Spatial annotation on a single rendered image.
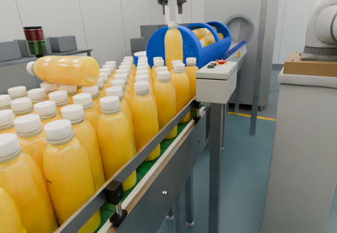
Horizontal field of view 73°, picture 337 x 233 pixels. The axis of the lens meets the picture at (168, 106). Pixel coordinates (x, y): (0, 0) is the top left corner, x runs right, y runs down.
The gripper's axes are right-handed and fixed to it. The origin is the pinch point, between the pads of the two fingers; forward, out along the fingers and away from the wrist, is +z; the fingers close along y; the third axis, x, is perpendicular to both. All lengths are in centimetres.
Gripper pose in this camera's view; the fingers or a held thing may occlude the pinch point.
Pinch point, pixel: (172, 15)
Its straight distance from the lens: 93.9
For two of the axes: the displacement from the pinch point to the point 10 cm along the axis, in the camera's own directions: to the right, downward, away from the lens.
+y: -9.1, -1.0, 4.1
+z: 0.5, 9.3, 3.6
